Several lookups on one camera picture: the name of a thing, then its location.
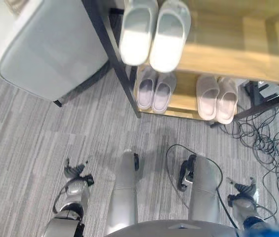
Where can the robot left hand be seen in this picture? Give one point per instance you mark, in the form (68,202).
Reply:
(74,169)

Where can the robot torso grey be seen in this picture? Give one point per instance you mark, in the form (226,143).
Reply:
(173,228)

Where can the robot left leg silver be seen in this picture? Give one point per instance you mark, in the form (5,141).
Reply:
(125,187)

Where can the robot leg silver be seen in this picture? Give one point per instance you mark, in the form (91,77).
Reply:
(125,187)
(203,182)

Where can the robot right leg silver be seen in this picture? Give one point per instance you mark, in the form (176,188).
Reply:
(203,182)

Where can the black device box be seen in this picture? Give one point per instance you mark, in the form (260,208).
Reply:
(267,90)

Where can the robot right arm silver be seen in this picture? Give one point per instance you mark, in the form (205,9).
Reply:
(248,209)

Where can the shoe rack wood black frame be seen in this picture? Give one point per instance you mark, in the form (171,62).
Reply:
(228,56)

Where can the pale green slipper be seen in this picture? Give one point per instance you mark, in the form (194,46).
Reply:
(136,32)
(170,37)

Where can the lavender slipper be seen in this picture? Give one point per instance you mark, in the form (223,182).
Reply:
(145,90)
(162,96)

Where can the beige slipper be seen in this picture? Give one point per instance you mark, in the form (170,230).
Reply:
(208,97)
(226,101)

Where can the robot left arm silver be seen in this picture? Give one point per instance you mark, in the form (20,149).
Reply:
(75,195)

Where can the light grey armchair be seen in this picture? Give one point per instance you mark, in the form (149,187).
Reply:
(43,42)

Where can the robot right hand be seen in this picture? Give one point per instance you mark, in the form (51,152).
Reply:
(243,188)

